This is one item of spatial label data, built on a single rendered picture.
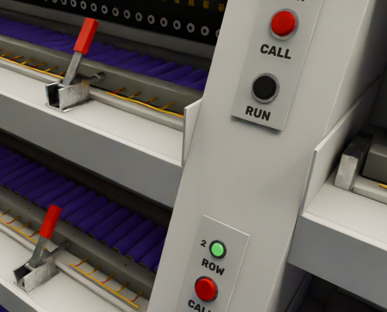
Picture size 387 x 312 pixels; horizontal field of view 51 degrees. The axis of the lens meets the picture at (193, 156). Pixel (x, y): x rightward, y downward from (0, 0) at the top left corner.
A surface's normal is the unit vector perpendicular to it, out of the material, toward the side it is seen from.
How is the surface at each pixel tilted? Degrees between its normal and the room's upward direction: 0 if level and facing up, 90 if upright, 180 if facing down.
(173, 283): 90
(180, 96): 110
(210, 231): 90
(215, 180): 90
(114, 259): 20
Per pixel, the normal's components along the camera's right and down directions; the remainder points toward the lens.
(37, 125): -0.55, 0.39
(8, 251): 0.06, -0.87
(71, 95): 0.83, 0.32
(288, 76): -0.50, 0.06
